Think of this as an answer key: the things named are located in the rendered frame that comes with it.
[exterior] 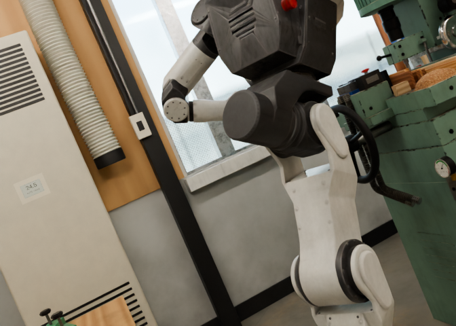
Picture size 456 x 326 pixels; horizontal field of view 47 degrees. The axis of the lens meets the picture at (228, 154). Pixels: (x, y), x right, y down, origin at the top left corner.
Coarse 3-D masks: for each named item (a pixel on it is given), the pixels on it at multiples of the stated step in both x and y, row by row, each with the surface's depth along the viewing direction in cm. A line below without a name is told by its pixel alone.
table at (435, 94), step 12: (444, 84) 162; (396, 96) 176; (408, 96) 170; (420, 96) 166; (432, 96) 161; (444, 96) 162; (396, 108) 178; (408, 108) 173; (420, 108) 168; (372, 120) 178
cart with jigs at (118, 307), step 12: (120, 300) 225; (48, 312) 211; (60, 312) 198; (96, 312) 222; (108, 312) 214; (120, 312) 206; (48, 324) 215; (60, 324) 198; (72, 324) 199; (84, 324) 212; (96, 324) 204; (108, 324) 197; (120, 324) 191; (132, 324) 185
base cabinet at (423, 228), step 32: (384, 160) 198; (416, 160) 180; (416, 192) 187; (448, 192) 172; (416, 224) 195; (448, 224) 178; (416, 256) 204; (448, 256) 186; (448, 288) 193; (448, 320) 202
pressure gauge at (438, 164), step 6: (444, 156) 160; (438, 162) 161; (444, 162) 158; (450, 162) 158; (438, 168) 162; (444, 168) 159; (450, 168) 157; (438, 174) 162; (444, 174) 160; (450, 174) 158
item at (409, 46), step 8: (400, 40) 186; (408, 40) 187; (416, 40) 188; (384, 48) 190; (392, 48) 186; (400, 48) 185; (408, 48) 186; (416, 48) 187; (424, 48) 188; (392, 56) 188; (400, 56) 185; (408, 56) 186; (392, 64) 189
